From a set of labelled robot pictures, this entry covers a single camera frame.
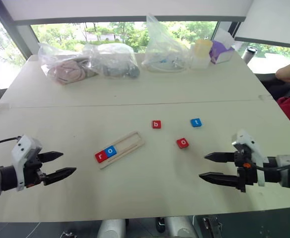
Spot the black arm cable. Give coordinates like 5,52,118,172
255,160,290,172
0,135,22,151

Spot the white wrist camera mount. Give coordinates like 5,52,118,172
231,128,269,187
10,135,43,193

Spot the dark chair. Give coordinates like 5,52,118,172
258,73,290,100

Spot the dark steel tumbler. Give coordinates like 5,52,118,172
241,46,258,65

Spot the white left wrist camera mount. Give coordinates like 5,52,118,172
10,135,43,193

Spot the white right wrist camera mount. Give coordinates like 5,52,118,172
231,128,269,187

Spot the translucent container with yellow lid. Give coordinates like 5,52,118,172
190,39,214,70

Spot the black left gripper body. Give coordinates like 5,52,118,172
23,148,48,188

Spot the plastic bag with pink cloth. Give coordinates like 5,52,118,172
37,42,96,86

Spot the wooden letter tray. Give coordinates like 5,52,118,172
94,130,145,170

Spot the purple and white box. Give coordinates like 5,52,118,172
209,28,236,65

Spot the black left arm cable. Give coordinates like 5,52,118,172
0,135,22,151

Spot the blue tile letter o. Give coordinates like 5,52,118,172
104,145,118,159

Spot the narrow white roller blind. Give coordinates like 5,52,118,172
234,0,290,50

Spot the red tile letter r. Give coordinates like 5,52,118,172
94,151,109,164

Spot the clear bag with white items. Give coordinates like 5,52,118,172
142,13,193,73

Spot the wide white roller blind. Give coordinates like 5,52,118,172
0,0,254,22

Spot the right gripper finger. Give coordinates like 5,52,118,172
198,172,240,189
204,152,236,164

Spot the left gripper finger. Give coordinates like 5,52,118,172
42,167,77,186
38,151,64,164

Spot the dark window frame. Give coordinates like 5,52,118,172
0,0,41,90

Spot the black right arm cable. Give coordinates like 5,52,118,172
255,160,290,172

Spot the silver rounded cylinder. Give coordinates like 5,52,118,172
165,216,195,238
96,218,126,238

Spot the blue tile letter t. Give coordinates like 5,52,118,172
190,118,204,128

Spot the red tile letter o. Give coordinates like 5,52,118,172
176,138,190,150

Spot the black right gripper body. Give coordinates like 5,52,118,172
234,143,258,193

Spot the small black rounded part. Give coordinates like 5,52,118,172
155,217,166,234

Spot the plastic bag with grey items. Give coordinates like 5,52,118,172
83,43,141,80

